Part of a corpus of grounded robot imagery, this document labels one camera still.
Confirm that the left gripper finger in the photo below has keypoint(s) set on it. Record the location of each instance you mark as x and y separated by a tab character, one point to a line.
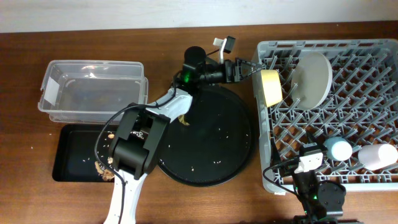
247	63
244	74

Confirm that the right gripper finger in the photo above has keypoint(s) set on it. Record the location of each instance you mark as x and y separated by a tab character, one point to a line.
275	158
312	139

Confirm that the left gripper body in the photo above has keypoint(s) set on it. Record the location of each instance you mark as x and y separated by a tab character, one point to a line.
234	70

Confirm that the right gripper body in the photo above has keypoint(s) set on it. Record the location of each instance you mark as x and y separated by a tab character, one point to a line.
296	163

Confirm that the yellow bowl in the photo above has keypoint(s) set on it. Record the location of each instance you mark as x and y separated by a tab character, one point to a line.
271	87

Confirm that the blue cup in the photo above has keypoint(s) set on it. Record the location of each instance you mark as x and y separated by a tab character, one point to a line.
338	149

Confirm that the pale green plate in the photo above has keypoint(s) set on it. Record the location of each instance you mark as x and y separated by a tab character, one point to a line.
313	77

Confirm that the pink cup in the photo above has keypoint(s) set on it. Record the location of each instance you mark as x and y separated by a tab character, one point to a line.
377	156

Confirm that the food scraps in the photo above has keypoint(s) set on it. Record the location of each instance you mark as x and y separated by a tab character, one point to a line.
101	162

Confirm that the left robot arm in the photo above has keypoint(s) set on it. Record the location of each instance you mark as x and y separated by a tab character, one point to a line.
140	136

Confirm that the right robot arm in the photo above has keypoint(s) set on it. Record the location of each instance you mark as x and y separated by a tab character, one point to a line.
322	201

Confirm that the grey dishwasher rack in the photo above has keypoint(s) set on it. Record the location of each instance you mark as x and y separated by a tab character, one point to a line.
360	107

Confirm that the round black tray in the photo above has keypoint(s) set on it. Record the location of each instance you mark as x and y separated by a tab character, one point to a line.
214	144

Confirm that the brown snack wrapper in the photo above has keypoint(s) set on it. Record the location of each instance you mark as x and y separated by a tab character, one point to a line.
182	120

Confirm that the clear plastic bin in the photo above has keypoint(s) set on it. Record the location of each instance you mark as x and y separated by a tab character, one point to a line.
91	91

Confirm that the black rectangular tray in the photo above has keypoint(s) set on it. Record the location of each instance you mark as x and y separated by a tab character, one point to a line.
75	158

